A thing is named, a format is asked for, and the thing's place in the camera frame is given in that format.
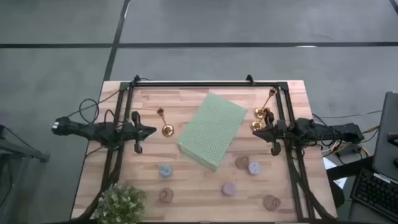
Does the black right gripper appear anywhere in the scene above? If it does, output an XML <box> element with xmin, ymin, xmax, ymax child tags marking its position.
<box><xmin>252</xmin><ymin>111</ymin><xmax>289</xmax><ymax>156</ymax></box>

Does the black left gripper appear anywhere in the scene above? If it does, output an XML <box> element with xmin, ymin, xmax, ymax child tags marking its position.
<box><xmin>123</xmin><ymin>111</ymin><xmax>157</xmax><ymax>154</ymax></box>

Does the gold candlestick holder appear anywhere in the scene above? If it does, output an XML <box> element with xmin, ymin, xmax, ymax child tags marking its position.
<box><xmin>253</xmin><ymin>87</ymin><xmax>278</xmax><ymax>120</ymax></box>
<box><xmin>155</xmin><ymin>107</ymin><xmax>175</xmax><ymax>138</ymax></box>
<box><xmin>250</xmin><ymin>107</ymin><xmax>271</xmax><ymax>132</ymax></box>

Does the lavender patterned candle tin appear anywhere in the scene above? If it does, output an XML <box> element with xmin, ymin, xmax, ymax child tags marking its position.
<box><xmin>248</xmin><ymin>161</ymin><xmax>261</xmax><ymax>175</ymax></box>

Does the pink candle tin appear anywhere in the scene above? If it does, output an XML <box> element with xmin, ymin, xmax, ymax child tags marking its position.
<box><xmin>221</xmin><ymin>181</ymin><xmax>238</xmax><ymax>197</ymax></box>

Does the blue-grey candle tin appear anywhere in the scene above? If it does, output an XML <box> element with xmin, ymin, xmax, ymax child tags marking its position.
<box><xmin>159</xmin><ymin>164</ymin><xmax>173</xmax><ymax>179</ymax></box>

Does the green perforated metal shelf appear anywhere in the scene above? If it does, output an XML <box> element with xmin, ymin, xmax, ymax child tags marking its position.
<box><xmin>176</xmin><ymin>91</ymin><xmax>249</xmax><ymax>172</ymax></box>

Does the white paper sheet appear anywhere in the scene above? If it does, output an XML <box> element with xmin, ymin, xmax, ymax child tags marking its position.
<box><xmin>322</xmin><ymin>156</ymin><xmax>336</xmax><ymax>170</ymax></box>
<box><xmin>334</xmin><ymin>177</ymin><xmax>348</xmax><ymax>190</ymax></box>

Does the potted artificial plant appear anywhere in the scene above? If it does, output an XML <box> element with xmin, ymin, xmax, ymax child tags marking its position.
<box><xmin>90</xmin><ymin>182</ymin><xmax>147</xmax><ymax>224</ymax></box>

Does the black power adapter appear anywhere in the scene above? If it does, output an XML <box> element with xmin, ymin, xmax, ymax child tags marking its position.
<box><xmin>337</xmin><ymin>142</ymin><xmax>363</xmax><ymax>156</ymax></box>

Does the black side desk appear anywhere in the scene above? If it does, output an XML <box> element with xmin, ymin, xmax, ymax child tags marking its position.
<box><xmin>326</xmin><ymin>155</ymin><xmax>374</xmax><ymax>181</ymax></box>

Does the black floor stand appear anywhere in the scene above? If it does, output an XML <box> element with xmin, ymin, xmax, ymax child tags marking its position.
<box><xmin>0</xmin><ymin>123</ymin><xmax>50</xmax><ymax>163</ymax></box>

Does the grey laptop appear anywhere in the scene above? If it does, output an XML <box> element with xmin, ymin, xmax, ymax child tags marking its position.
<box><xmin>372</xmin><ymin>91</ymin><xmax>398</xmax><ymax>182</ymax></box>

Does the black keyboard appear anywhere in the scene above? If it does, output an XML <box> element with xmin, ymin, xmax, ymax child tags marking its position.
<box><xmin>349</xmin><ymin>167</ymin><xmax>398</xmax><ymax>222</ymax></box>

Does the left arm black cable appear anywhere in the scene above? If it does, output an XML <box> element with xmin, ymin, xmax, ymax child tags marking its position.
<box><xmin>67</xmin><ymin>98</ymin><xmax>100</xmax><ymax>125</ymax></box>

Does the black aluminium frame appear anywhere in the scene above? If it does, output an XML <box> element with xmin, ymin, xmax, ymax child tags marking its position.
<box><xmin>70</xmin><ymin>74</ymin><xmax>338</xmax><ymax>223</ymax></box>

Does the grey cable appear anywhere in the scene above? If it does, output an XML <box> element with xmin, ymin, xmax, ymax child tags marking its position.
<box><xmin>313</xmin><ymin>108</ymin><xmax>383</xmax><ymax>119</ymax></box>

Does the yellow cable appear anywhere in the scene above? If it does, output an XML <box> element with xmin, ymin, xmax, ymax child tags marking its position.
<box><xmin>360</xmin><ymin>125</ymin><xmax>381</xmax><ymax>135</ymax></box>

